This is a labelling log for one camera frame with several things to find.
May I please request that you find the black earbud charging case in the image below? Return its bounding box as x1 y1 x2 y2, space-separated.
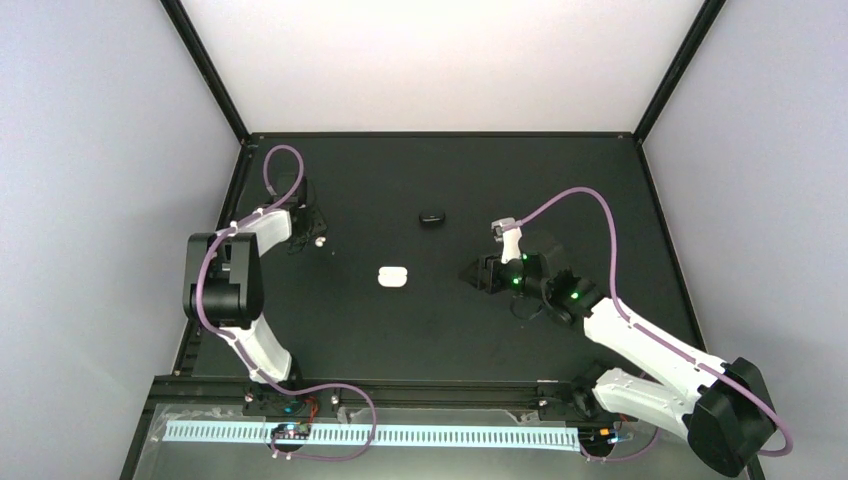
418 209 446 228

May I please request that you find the white earbud charging case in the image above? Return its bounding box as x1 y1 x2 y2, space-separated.
377 266 408 288

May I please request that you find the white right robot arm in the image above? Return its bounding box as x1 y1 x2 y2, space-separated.
459 232 778 477

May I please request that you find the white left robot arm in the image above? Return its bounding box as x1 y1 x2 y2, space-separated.
182 175 327 389

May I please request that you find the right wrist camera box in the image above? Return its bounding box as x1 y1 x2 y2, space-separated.
491 217 522 264

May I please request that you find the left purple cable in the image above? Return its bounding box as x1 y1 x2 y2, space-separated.
192 144 379 463

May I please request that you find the purple cable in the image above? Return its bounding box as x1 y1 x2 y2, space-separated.
513 186 794 458
192 144 379 463

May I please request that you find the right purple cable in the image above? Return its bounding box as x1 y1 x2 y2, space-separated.
513 186 794 458

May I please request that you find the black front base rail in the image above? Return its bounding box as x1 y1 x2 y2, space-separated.
283 380 596 409

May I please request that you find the light blue cable duct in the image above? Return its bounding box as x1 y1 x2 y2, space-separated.
157 420 580 452

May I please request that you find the black frame post left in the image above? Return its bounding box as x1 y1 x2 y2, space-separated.
160 0 250 144

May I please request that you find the black frame post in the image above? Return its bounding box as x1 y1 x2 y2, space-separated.
633 0 726 145
160 0 250 144

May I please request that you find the black frame post right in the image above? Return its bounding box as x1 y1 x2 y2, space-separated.
633 0 726 145

